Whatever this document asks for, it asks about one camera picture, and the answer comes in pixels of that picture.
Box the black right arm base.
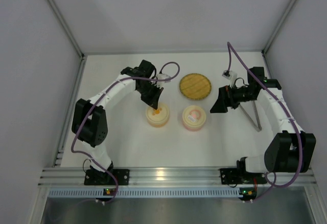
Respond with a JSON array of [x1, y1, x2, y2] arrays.
[[219, 157, 267, 186]]

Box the round bamboo tray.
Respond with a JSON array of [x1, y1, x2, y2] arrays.
[[179, 73, 212, 101]]

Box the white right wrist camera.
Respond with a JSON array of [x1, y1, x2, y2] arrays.
[[222, 70, 238, 88]]

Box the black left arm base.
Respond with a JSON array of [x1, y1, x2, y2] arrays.
[[84, 168, 130, 186]]

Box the right aluminium frame post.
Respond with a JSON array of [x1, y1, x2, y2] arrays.
[[262, 0, 299, 56]]

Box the slotted cable duct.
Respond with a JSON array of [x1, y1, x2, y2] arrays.
[[48, 187, 256, 198]]

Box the cream lid pink handle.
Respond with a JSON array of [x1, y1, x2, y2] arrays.
[[182, 105, 206, 121]]

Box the pink lunch box bowl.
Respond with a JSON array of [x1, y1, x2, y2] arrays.
[[182, 118, 205, 132]]

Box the stainless steel tongs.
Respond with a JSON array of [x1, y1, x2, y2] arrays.
[[239, 101, 262, 132]]

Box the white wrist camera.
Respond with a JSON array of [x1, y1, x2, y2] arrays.
[[222, 70, 238, 88], [156, 73, 171, 83]]

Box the yellow lunch box bowl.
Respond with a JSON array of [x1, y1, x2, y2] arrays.
[[148, 121, 168, 128]]

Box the left aluminium frame post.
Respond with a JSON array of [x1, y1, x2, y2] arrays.
[[45, 0, 85, 59]]

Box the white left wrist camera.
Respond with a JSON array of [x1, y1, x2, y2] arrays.
[[156, 73, 171, 83]]

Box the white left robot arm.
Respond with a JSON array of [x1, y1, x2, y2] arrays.
[[71, 60, 171, 175]]

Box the aluminium frame post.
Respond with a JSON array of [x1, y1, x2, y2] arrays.
[[262, 0, 299, 56], [45, 0, 85, 59]]

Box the aluminium mounting rail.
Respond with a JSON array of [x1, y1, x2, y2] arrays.
[[38, 166, 317, 187]]

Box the cream lid orange handle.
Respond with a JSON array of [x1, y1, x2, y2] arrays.
[[146, 103, 170, 122]]

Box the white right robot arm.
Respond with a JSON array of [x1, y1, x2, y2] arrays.
[[210, 67, 316, 174]]

